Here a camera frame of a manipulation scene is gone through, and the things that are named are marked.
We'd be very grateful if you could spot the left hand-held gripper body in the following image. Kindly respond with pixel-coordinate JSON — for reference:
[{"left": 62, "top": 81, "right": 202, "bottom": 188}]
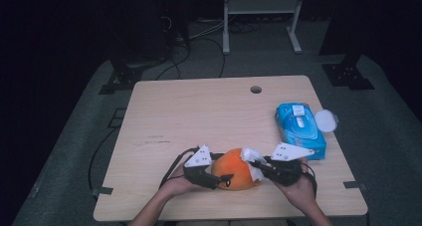
[{"left": 183, "top": 144, "right": 221, "bottom": 190}]

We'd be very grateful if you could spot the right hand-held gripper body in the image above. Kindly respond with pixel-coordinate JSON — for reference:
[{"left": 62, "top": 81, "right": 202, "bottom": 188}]
[{"left": 265, "top": 141, "right": 316, "bottom": 187}]

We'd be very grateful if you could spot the orange plush toy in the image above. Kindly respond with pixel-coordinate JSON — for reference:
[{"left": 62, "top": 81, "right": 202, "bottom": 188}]
[{"left": 210, "top": 147, "right": 263, "bottom": 191}]

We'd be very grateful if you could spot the white wet wipe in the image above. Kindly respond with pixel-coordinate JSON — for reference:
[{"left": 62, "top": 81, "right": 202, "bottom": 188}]
[{"left": 239, "top": 146, "right": 267, "bottom": 182}]

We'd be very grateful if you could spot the blue wet wipe pack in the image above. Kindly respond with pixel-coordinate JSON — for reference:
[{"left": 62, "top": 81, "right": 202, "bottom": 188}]
[{"left": 274, "top": 102, "right": 339, "bottom": 161}]

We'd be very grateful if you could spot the person's left hand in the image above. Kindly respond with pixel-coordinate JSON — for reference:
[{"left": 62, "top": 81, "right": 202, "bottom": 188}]
[{"left": 158, "top": 164, "right": 210, "bottom": 200}]

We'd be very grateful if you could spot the person's right hand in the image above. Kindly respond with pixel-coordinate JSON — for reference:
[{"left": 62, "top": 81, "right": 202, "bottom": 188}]
[{"left": 273, "top": 157, "right": 317, "bottom": 214}]

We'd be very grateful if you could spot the black tape strip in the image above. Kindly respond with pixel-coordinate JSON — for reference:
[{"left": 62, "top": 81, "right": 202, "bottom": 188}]
[
  {"left": 91, "top": 185, "right": 114, "bottom": 198},
  {"left": 342, "top": 180, "right": 368, "bottom": 191}
]

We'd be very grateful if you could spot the black tape floor marking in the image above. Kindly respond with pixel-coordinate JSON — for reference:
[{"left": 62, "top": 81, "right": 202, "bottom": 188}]
[{"left": 107, "top": 108, "right": 127, "bottom": 129}]

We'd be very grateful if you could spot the black metal stand base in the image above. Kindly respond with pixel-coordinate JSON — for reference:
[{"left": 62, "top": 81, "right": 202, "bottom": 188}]
[
  {"left": 99, "top": 58, "right": 167, "bottom": 96},
  {"left": 321, "top": 51, "right": 376, "bottom": 91}
]

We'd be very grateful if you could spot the white metal stand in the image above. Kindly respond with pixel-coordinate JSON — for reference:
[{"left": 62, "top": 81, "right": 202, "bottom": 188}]
[{"left": 222, "top": 0, "right": 307, "bottom": 55}]

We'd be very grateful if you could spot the right hand-held gripper black cable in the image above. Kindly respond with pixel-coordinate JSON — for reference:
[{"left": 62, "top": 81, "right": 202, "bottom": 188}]
[{"left": 300, "top": 161, "right": 318, "bottom": 200}]

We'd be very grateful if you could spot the hand-held gripper black cable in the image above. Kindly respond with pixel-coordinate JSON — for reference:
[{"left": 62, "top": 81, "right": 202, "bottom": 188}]
[
  {"left": 158, "top": 146, "right": 201, "bottom": 190},
  {"left": 300, "top": 161, "right": 318, "bottom": 200}
]

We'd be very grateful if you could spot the left hand-held gripper black cable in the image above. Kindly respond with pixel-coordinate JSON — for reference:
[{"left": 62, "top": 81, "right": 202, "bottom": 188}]
[{"left": 158, "top": 146, "right": 201, "bottom": 190}]

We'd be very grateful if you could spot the bundle of floor cables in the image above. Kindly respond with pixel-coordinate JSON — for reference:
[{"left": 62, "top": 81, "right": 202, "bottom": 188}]
[{"left": 155, "top": 16, "right": 263, "bottom": 81}]

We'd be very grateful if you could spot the long black floor cable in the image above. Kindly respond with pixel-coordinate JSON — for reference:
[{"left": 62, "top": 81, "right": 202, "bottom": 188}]
[{"left": 88, "top": 127, "right": 117, "bottom": 192}]

